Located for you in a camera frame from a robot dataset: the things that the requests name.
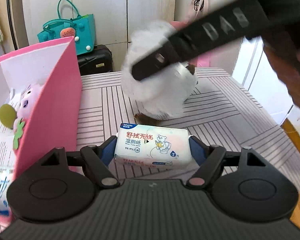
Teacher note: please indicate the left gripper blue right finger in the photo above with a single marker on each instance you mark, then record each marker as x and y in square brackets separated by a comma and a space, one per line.
[198, 149]

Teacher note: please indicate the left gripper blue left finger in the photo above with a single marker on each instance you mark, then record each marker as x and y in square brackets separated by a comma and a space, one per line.
[106, 150]

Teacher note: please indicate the small white wipes pack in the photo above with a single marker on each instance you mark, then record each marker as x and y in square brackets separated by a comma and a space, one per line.
[152, 146]

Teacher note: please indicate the white round plush toy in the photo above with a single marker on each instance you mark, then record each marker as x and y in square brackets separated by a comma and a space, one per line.
[161, 96]

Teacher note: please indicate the blue white wet wipes pack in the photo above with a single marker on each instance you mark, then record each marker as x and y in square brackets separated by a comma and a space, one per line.
[7, 163]

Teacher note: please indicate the right hand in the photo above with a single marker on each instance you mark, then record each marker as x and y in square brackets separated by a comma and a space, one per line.
[285, 73]

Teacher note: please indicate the striped pink bed sheet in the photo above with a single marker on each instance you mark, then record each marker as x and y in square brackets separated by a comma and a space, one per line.
[218, 111]

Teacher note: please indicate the pink storage box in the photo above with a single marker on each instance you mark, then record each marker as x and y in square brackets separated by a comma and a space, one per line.
[53, 121]

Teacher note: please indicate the white door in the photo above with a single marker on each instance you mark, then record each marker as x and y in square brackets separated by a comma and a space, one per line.
[253, 71]

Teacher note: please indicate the green felt plush piece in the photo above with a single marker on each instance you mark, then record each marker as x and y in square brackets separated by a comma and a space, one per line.
[18, 133]

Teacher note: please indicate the black suitcase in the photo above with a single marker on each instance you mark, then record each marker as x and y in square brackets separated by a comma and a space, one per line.
[98, 61]

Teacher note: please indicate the teal felt tote bag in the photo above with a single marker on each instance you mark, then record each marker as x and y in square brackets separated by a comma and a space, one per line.
[81, 28]

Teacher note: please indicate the white wardrobe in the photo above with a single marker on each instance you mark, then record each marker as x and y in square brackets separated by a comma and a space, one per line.
[115, 20]

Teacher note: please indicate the black clothes rack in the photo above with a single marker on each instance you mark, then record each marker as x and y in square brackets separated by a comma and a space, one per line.
[12, 8]

